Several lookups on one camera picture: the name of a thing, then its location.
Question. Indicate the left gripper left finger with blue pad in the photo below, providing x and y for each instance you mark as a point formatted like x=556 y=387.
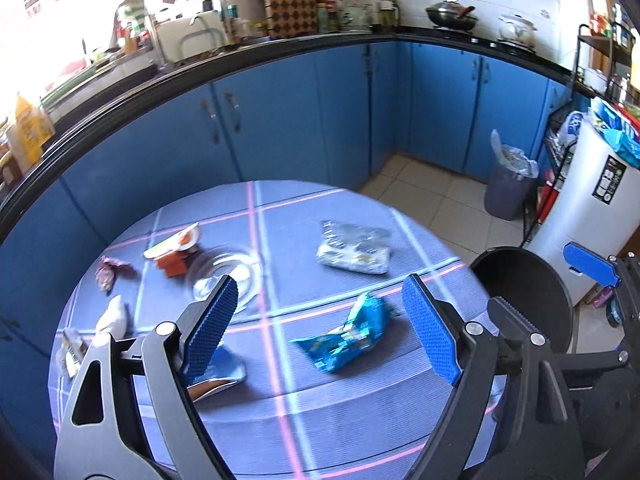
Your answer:
x=102 y=434

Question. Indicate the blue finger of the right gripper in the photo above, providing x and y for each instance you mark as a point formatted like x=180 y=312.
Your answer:
x=584 y=261

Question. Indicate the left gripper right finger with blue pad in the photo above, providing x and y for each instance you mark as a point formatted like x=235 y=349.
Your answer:
x=469 y=357

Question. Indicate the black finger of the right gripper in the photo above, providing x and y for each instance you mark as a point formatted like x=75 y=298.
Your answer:
x=512 y=324

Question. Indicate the blue snack wrapper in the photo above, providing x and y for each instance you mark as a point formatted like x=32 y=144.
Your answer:
x=362 y=330

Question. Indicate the beige food wrapper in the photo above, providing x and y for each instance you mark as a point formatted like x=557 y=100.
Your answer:
x=70 y=355

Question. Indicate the white tissue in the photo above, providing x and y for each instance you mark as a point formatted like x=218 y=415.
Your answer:
x=115 y=319

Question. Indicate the torn blue cardboard box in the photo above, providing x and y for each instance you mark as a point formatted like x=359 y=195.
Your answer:
x=225 y=370

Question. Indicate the black trash bin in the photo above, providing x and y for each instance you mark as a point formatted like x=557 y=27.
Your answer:
x=531 y=286

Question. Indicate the blue kitchen cabinets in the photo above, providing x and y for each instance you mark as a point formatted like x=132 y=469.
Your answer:
x=325 y=111

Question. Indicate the white tall appliance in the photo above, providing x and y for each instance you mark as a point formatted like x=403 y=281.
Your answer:
x=598 y=208

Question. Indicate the blue plaid tablecloth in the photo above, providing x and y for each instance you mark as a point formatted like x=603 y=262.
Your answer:
x=286 y=419

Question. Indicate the grey bin with bag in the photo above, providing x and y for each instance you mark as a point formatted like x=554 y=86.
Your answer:
x=511 y=179

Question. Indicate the silver blister pack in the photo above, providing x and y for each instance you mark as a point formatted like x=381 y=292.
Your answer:
x=354 y=248

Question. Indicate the blue plastic bag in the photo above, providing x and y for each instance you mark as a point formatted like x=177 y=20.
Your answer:
x=617 y=132

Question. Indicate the pink crumpled wrapper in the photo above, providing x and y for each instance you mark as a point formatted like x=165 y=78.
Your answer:
x=109 y=270

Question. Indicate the clear plastic lid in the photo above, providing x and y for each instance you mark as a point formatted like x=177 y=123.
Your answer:
x=211 y=265

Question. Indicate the orange yogurt cup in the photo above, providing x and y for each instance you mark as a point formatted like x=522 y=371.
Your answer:
x=170 y=255

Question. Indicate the black metal shelf rack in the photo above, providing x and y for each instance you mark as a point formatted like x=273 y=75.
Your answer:
x=557 y=149

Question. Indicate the black wok with lid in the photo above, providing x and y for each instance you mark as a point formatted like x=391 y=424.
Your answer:
x=451 y=14

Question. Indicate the yellow package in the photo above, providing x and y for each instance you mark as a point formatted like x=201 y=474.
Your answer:
x=34 y=129

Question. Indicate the green kettle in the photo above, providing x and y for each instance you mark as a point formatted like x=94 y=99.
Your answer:
x=354 y=15

